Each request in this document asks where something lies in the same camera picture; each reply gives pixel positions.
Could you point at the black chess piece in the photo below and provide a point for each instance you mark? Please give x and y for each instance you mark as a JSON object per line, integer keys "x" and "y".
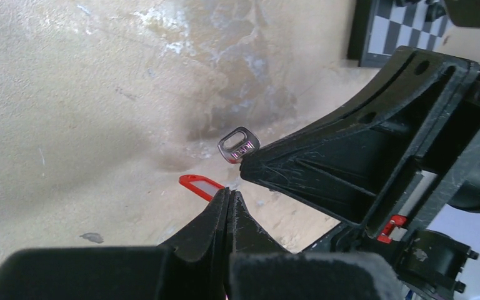
{"x": 435, "y": 11}

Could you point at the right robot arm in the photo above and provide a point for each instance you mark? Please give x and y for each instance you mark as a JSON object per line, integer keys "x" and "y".
{"x": 430, "y": 263}

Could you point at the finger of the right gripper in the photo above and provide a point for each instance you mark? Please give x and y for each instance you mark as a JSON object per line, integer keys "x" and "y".
{"x": 360, "y": 191}

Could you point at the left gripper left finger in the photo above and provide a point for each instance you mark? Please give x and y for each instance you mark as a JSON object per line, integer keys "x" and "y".
{"x": 188, "y": 265}

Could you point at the chessboard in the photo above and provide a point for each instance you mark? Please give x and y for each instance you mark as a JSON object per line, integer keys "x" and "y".
{"x": 380, "y": 27}

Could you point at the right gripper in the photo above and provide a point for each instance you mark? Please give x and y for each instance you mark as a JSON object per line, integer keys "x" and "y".
{"x": 410, "y": 138}

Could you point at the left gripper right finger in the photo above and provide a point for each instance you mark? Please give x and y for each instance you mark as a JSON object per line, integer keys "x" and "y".
{"x": 313, "y": 275}

